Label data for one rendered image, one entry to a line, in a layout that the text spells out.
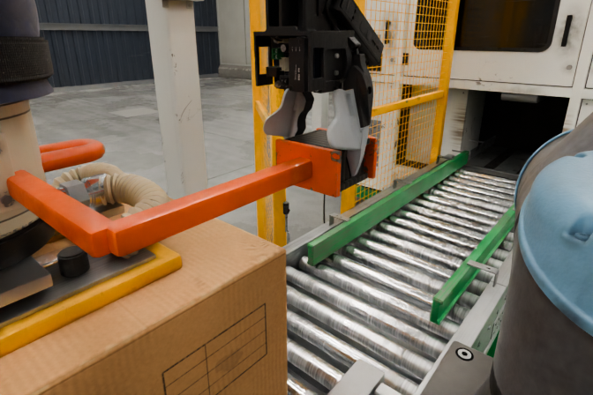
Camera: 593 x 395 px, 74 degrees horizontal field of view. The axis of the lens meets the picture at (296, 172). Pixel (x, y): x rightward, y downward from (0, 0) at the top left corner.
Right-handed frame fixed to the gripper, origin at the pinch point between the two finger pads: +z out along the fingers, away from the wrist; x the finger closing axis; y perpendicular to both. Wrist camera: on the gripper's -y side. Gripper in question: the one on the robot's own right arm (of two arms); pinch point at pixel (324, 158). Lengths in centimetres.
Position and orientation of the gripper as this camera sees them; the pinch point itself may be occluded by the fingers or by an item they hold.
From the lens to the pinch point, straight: 45.3
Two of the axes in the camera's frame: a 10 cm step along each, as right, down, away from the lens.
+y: -6.4, 2.6, -7.2
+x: 7.7, 2.1, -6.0
